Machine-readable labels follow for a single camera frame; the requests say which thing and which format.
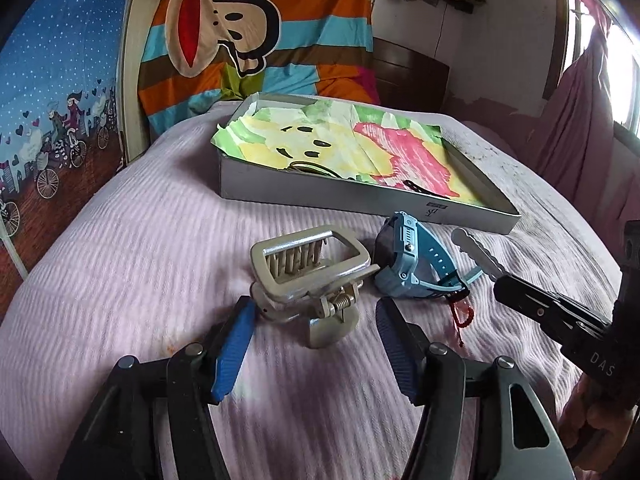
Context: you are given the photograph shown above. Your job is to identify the blue wrist watch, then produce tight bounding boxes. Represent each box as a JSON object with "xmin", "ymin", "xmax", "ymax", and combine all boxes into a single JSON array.
[{"xmin": 374, "ymin": 210, "xmax": 490, "ymax": 302}]

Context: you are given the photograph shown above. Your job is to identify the beige hair claw clip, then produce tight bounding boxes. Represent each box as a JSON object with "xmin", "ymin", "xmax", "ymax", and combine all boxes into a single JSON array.
[{"xmin": 248, "ymin": 225, "xmax": 382, "ymax": 349}]

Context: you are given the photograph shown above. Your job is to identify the white wavy hair clip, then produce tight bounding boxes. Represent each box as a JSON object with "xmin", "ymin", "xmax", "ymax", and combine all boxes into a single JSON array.
[{"xmin": 451, "ymin": 227, "xmax": 509, "ymax": 282}]

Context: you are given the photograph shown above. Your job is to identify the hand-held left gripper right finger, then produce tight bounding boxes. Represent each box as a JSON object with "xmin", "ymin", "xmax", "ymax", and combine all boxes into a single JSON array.
[{"xmin": 375, "ymin": 297, "xmax": 577, "ymax": 480}]

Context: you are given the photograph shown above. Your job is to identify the dark wooden headboard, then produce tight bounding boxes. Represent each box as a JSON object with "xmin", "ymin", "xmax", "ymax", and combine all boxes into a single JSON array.
[{"xmin": 372, "ymin": 37, "xmax": 452, "ymax": 107}]

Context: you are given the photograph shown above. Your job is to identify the beige wooden board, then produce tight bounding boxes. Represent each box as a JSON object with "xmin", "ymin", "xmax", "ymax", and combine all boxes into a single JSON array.
[{"xmin": 119, "ymin": 0, "xmax": 153, "ymax": 163}]

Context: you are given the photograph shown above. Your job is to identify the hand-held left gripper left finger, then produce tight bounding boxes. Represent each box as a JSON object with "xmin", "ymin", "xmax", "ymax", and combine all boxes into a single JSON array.
[{"xmin": 57, "ymin": 296, "xmax": 257, "ymax": 480}]

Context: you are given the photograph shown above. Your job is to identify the brown hair tie ring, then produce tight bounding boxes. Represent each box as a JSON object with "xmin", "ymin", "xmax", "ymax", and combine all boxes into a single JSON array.
[{"xmin": 285, "ymin": 159, "xmax": 344, "ymax": 180}]

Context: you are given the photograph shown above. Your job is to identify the grey shallow cardboard box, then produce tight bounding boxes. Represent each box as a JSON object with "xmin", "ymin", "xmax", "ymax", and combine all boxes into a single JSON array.
[{"xmin": 212, "ymin": 92, "xmax": 522, "ymax": 236}]

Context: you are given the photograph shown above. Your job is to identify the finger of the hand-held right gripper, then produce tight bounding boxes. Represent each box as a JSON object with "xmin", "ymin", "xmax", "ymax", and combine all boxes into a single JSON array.
[
  {"xmin": 552, "ymin": 294, "xmax": 617, "ymax": 346},
  {"xmin": 492, "ymin": 275, "xmax": 576, "ymax": 348}
]

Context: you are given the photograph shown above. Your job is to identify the striped monkey print sheet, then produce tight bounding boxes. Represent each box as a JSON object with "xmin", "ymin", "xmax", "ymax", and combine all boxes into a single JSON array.
[{"xmin": 137, "ymin": 0, "xmax": 382, "ymax": 134}]

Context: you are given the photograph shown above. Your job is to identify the red string bracelet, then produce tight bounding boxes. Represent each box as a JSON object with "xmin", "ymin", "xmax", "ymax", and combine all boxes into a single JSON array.
[{"xmin": 446, "ymin": 300, "xmax": 474, "ymax": 349}]

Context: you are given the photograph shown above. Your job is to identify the window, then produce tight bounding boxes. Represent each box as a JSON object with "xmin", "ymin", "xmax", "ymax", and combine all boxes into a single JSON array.
[{"xmin": 542, "ymin": 0, "xmax": 640, "ymax": 138}]

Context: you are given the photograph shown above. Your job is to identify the pink curtain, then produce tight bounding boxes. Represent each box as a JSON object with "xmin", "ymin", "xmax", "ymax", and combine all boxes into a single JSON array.
[{"xmin": 539, "ymin": 0, "xmax": 640, "ymax": 223}]

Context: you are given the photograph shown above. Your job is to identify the colourful crayon drawing paper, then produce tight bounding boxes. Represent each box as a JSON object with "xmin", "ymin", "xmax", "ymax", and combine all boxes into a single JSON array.
[{"xmin": 212, "ymin": 98, "xmax": 490, "ymax": 207}]

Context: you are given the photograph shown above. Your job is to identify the black hair tie green beads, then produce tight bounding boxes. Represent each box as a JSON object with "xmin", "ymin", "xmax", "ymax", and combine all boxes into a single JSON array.
[{"xmin": 402, "ymin": 178, "xmax": 444, "ymax": 196}]

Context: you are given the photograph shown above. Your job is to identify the person's right hand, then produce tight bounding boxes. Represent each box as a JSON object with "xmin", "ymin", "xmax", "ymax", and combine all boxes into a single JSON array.
[{"xmin": 559, "ymin": 374, "xmax": 640, "ymax": 468}]

